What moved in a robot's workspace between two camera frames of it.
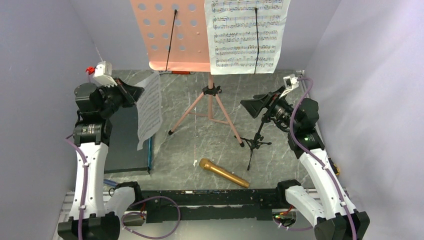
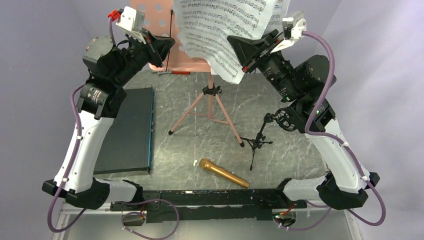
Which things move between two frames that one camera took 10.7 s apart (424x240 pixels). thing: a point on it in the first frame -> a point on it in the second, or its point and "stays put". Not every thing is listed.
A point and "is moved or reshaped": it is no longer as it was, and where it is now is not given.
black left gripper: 128,92 -> 160,46
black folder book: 123,156 stays put
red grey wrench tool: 179,72 stays put
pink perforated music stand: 174,35 stays put
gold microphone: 207,164 stays put
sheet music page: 149,108 -> 203,26
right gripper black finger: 258,103 -> 246,51
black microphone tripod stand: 257,142 is moved or reshaped
